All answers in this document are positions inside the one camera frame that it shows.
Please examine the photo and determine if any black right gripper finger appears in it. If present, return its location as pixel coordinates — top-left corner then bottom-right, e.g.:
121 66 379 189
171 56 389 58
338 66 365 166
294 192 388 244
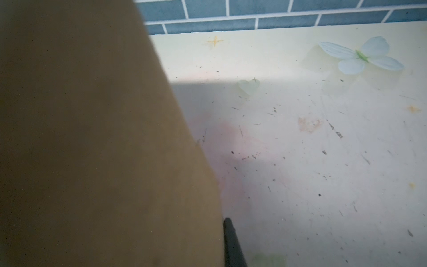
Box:
223 218 248 267

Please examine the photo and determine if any brown cardboard box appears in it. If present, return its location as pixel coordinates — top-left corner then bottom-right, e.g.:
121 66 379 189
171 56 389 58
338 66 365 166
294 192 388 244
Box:
1 1 225 267

